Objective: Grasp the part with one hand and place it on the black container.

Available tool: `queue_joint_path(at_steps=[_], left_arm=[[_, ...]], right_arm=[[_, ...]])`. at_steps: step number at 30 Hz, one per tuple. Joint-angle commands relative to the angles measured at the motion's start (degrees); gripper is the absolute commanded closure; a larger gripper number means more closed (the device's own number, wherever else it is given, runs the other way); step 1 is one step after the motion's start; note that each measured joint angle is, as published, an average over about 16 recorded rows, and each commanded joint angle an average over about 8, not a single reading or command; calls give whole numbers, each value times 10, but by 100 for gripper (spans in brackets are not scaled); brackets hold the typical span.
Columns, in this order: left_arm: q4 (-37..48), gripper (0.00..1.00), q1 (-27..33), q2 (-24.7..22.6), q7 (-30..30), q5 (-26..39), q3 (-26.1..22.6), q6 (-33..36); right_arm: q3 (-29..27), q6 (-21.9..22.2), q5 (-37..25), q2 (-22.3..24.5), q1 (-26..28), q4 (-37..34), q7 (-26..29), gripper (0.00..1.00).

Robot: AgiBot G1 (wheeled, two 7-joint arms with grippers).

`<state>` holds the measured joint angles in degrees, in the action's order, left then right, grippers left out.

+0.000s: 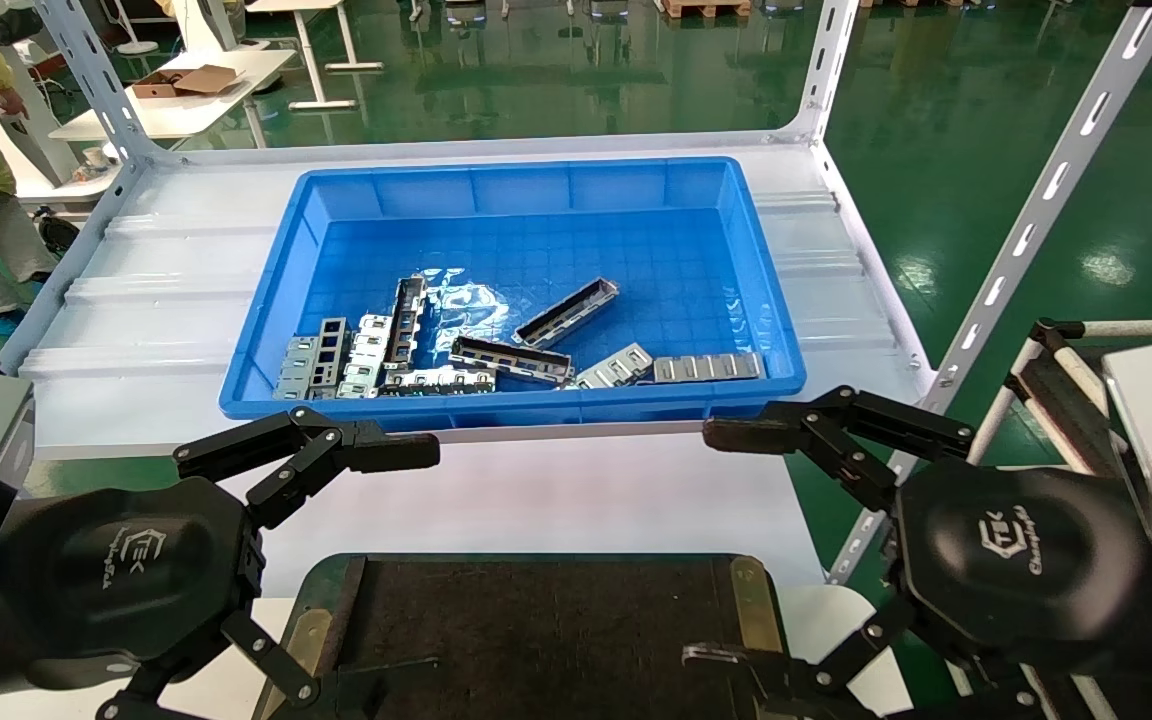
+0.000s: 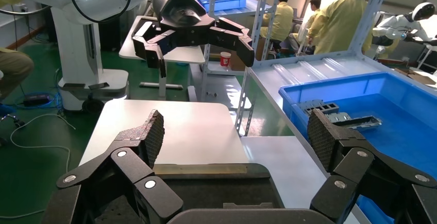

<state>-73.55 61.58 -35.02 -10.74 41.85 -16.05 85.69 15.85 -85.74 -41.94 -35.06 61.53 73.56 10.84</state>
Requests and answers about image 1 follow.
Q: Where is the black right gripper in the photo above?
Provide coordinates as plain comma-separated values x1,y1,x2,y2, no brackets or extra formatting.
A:
681,385,1152,720

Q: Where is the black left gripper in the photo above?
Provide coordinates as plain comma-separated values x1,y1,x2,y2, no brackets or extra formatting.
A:
0,405,440,720

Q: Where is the metal channel with square holes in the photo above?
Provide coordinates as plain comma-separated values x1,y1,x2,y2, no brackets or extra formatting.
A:
448,336,575,387

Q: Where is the black felt-lined container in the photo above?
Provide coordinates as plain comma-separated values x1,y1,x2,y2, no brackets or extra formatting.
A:
251,553,799,720

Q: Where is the flat grey slotted metal plate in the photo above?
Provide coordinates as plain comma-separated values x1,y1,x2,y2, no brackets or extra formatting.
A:
652,352,766,384

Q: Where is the clear plastic film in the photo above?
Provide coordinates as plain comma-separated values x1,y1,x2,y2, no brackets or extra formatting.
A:
416,267,513,343

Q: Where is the white metal shelf rack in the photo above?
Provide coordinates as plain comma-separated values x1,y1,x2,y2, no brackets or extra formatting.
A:
0,0,1152,601

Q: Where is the blue plastic bin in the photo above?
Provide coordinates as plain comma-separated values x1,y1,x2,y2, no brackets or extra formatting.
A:
219,157,807,433

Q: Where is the white table with cardboard box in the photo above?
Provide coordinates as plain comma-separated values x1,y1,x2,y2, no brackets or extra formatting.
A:
48,48,297,147

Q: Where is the white machine base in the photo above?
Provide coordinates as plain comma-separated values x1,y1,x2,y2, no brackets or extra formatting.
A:
0,45,123,217

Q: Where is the open cardboard box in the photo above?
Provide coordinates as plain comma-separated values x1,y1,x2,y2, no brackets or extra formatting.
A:
131,64,247,100

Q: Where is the wooden pallet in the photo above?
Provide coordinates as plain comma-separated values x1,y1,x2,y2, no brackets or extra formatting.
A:
661,0,753,20

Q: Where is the flat grey metal bracket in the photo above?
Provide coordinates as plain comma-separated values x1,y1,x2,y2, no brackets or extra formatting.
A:
273,335,323,401

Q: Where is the light perforated metal bracket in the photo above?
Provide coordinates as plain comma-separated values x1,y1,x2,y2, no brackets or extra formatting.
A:
336,313,395,399

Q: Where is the long silver metal bracket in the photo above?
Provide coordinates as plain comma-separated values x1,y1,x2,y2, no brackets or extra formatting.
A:
380,364,498,397

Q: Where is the metal channel bracket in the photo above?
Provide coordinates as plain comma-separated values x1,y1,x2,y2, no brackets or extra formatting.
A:
382,276,429,373
512,277,622,350

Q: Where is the white tube frame cart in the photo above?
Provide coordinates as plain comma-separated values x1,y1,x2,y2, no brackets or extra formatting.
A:
966,318,1152,720

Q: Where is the short silver metal bracket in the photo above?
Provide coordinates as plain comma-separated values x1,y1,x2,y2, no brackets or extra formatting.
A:
574,343,656,391

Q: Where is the white pedestal table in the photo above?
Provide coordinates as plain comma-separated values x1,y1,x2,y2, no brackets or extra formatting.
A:
246,0,385,111

